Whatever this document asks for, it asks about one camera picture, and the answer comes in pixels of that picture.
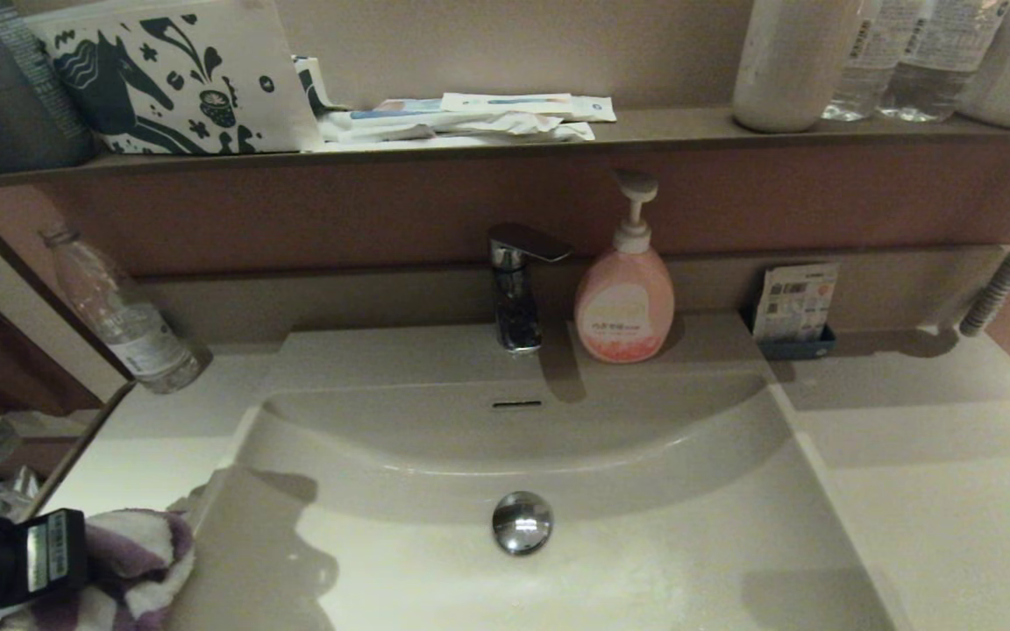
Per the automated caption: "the purple white striped towel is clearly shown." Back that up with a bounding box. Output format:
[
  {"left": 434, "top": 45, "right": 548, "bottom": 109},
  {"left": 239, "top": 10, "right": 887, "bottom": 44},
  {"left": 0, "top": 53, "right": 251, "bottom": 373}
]
[{"left": 0, "top": 508, "right": 196, "bottom": 631}]

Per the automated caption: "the chrome sink faucet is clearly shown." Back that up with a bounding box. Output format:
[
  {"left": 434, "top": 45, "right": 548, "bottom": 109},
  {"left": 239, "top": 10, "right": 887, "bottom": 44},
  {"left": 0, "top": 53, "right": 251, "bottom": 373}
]
[{"left": 487, "top": 223, "right": 573, "bottom": 356}]

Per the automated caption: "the white sink basin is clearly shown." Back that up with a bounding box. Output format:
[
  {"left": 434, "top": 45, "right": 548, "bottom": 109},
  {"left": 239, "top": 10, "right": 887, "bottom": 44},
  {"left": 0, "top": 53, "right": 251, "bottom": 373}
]
[{"left": 154, "top": 324, "right": 900, "bottom": 631}]

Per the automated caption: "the clear plastic bottle without cap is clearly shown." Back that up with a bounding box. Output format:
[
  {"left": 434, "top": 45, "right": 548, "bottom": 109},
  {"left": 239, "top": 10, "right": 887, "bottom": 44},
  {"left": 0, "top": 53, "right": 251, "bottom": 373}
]
[{"left": 42, "top": 226, "right": 203, "bottom": 394}]

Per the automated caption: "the chrome drain stopper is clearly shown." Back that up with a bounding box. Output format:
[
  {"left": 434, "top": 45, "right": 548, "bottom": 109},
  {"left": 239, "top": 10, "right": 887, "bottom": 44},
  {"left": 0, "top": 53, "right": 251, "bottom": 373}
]
[{"left": 492, "top": 491, "right": 553, "bottom": 555}]

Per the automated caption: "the white pouch with horse print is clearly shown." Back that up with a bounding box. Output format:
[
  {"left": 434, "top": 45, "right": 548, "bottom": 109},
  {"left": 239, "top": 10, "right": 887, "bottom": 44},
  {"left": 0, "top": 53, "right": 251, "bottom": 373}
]
[{"left": 23, "top": 0, "right": 324, "bottom": 155}]

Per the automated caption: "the blue white toothbrush packet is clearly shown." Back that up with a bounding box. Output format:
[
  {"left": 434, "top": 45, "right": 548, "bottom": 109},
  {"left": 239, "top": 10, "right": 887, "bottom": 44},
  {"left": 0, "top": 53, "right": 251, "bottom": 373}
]
[{"left": 350, "top": 98, "right": 471, "bottom": 123}]

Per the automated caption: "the crumpled white plastic wrapper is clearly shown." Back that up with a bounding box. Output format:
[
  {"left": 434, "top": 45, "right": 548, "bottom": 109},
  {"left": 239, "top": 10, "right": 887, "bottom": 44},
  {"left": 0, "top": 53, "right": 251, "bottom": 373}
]
[{"left": 319, "top": 111, "right": 596, "bottom": 145}]

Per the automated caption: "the pink soap pump bottle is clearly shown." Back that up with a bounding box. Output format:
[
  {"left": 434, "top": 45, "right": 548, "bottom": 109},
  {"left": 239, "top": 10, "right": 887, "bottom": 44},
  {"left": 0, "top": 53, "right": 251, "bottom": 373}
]
[{"left": 573, "top": 170, "right": 676, "bottom": 365}]

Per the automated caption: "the dark blue soap tray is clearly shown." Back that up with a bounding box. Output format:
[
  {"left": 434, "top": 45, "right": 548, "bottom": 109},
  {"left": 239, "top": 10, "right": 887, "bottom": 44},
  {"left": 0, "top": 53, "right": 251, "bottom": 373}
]
[{"left": 747, "top": 307, "right": 837, "bottom": 361}]

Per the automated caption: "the white printed sachet packet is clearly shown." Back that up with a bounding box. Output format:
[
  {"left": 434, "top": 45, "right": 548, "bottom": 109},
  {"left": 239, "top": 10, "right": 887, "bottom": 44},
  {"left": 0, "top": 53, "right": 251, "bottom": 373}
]
[{"left": 752, "top": 263, "right": 841, "bottom": 343}]

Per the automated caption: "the white smooth cylindrical container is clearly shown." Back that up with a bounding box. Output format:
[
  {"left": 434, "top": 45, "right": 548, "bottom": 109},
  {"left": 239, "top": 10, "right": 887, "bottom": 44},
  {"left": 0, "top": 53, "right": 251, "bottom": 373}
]
[{"left": 731, "top": 0, "right": 865, "bottom": 133}]

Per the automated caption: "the clear labelled water bottle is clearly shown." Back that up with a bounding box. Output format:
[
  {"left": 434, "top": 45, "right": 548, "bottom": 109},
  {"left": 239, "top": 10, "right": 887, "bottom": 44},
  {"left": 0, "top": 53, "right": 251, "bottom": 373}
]
[
  {"left": 822, "top": 0, "right": 911, "bottom": 122},
  {"left": 878, "top": 0, "right": 1010, "bottom": 123}
]

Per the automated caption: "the beige counter side rail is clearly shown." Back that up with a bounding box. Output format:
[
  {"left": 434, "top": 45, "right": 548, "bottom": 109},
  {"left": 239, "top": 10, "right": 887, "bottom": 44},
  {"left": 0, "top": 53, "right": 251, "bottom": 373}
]
[{"left": 23, "top": 381, "right": 138, "bottom": 522}]

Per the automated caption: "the brown wall shelf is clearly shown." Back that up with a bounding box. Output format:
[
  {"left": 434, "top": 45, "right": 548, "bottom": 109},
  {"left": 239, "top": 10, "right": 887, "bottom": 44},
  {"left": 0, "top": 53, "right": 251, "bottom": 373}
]
[{"left": 0, "top": 106, "right": 1010, "bottom": 193}]

